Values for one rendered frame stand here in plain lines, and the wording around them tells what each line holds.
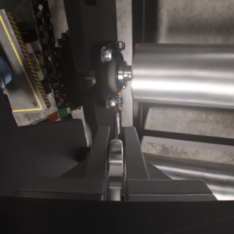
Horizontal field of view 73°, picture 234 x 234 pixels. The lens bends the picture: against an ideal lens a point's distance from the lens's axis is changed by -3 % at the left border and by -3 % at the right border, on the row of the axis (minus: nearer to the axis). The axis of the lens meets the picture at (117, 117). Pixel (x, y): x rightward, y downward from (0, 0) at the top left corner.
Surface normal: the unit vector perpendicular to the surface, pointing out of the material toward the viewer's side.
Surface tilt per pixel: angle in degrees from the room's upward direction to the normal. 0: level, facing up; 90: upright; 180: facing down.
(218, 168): 87
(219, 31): 0
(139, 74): 14
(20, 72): 0
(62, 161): 90
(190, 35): 0
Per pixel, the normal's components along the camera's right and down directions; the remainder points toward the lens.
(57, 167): 0.96, 0.09
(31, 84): -0.26, 0.52
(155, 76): -0.26, 0.30
